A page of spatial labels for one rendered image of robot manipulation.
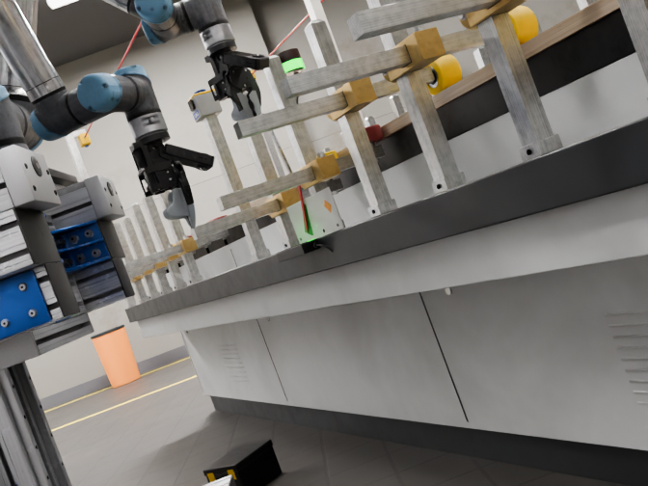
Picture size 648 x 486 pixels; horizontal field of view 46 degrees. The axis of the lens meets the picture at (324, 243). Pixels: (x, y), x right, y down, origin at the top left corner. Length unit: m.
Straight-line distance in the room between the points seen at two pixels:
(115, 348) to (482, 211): 6.83
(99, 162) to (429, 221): 7.29
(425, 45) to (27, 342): 0.83
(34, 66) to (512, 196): 0.98
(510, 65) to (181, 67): 7.47
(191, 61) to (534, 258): 7.44
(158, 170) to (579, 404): 1.00
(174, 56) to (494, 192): 7.48
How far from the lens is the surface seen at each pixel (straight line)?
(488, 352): 1.87
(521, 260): 1.34
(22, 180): 1.25
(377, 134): 1.87
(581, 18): 1.38
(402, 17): 1.08
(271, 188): 1.75
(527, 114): 1.20
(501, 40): 1.22
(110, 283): 1.72
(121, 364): 7.96
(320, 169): 1.76
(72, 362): 8.68
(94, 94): 1.60
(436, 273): 1.55
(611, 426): 1.68
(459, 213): 1.35
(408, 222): 1.49
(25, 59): 1.69
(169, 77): 8.56
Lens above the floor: 0.70
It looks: 1 degrees down
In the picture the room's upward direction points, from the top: 20 degrees counter-clockwise
